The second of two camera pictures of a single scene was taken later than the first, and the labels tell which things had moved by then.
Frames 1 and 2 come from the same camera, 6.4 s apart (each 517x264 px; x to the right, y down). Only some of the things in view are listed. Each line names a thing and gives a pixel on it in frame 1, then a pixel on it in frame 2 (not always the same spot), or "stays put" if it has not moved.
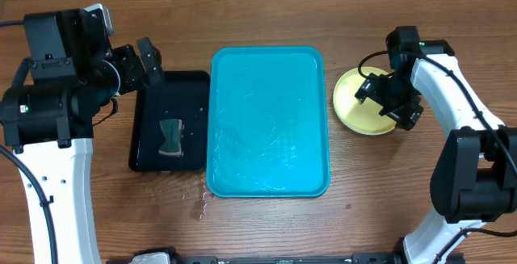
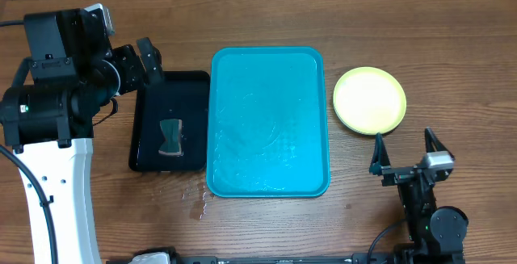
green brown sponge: [170, 128] stays put
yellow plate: [363, 118] stays put
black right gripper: [408, 116] to [397, 174]
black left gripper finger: [152, 60] stays put
